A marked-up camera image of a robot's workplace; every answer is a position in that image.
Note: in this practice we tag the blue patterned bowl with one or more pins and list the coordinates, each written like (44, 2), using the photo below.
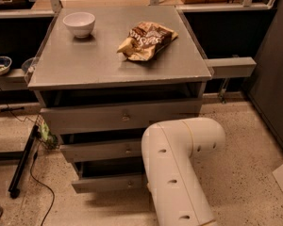
(5, 63)

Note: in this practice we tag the grey drawer cabinet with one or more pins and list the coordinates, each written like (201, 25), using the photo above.
(76, 72)

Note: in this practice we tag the black metal floor bar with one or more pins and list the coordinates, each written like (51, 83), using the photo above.
(13, 189)

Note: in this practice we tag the white ceramic bowl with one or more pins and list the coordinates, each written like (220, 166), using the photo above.
(80, 24)

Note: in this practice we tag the grey top drawer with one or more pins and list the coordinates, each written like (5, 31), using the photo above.
(94, 118)

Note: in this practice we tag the grey side rail block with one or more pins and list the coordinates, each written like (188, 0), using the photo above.
(232, 67)

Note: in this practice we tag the grey bottom drawer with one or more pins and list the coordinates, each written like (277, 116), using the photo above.
(110, 175)

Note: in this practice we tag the grey middle drawer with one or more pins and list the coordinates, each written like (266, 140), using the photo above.
(91, 147)

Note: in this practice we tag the clear glass bowl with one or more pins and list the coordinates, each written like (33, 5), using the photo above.
(29, 66)

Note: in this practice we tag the brown chip bag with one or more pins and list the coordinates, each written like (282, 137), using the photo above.
(145, 40)

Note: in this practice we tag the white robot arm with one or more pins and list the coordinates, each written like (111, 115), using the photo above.
(167, 148)

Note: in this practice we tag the green packet in wire basket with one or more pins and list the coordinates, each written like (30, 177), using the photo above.
(46, 136)

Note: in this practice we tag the grey drawer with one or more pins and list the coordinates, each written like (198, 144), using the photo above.
(94, 118)
(110, 175)
(91, 147)

